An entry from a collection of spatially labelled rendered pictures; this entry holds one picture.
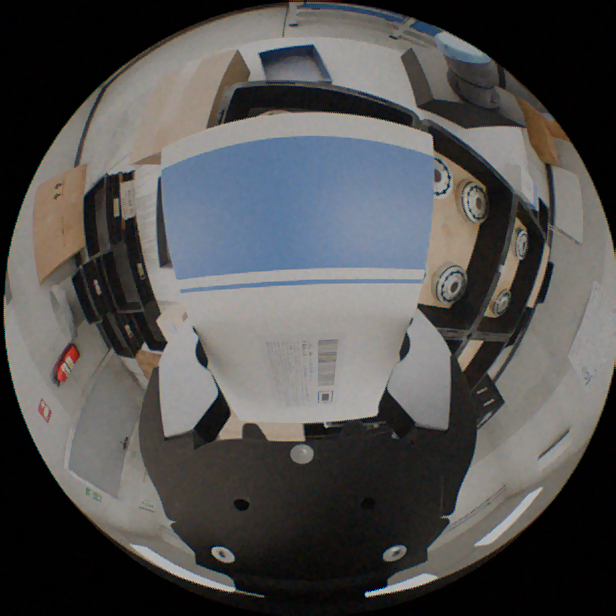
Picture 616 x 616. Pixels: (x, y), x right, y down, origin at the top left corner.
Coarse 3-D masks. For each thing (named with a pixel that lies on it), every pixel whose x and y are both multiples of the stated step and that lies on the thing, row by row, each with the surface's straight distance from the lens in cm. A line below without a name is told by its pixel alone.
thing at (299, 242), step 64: (256, 128) 9; (320, 128) 9; (384, 128) 9; (192, 192) 9; (256, 192) 8; (320, 192) 8; (384, 192) 9; (192, 256) 10; (256, 256) 9; (320, 256) 8; (384, 256) 9; (192, 320) 11; (256, 320) 10; (320, 320) 10; (384, 320) 11; (256, 384) 14; (320, 384) 13; (384, 384) 15
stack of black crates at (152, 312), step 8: (152, 304) 148; (136, 312) 155; (144, 312) 159; (152, 312) 153; (160, 312) 133; (136, 320) 155; (144, 320) 161; (152, 320) 158; (144, 328) 161; (152, 328) 163; (144, 336) 161; (152, 336) 168; (160, 336) 163; (152, 344) 168; (160, 344) 163
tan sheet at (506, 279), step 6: (516, 222) 77; (522, 228) 82; (510, 246) 75; (510, 252) 75; (510, 258) 76; (516, 258) 81; (510, 264) 78; (516, 264) 82; (510, 270) 79; (504, 276) 76; (510, 276) 80; (498, 282) 74; (504, 282) 78; (510, 282) 82; (486, 312) 77
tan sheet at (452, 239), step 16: (448, 160) 51; (464, 176) 54; (448, 208) 50; (432, 224) 47; (448, 224) 50; (464, 224) 54; (432, 240) 48; (448, 240) 51; (464, 240) 55; (432, 256) 49; (448, 256) 52; (464, 256) 56; (432, 272) 51; (432, 304) 56
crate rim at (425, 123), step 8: (424, 120) 38; (424, 128) 37; (440, 128) 39; (448, 136) 40; (456, 136) 42; (464, 144) 43; (472, 152) 44; (480, 160) 45; (488, 168) 48; (496, 176) 50; (504, 184) 52; (512, 192) 55; (512, 200) 55; (512, 208) 55; (512, 216) 55; (504, 240) 53; (504, 248) 53; (496, 272) 52; (488, 288) 53; (488, 296) 54; (480, 312) 54; (440, 328) 47; (448, 328) 49; (456, 328) 52; (472, 328) 56
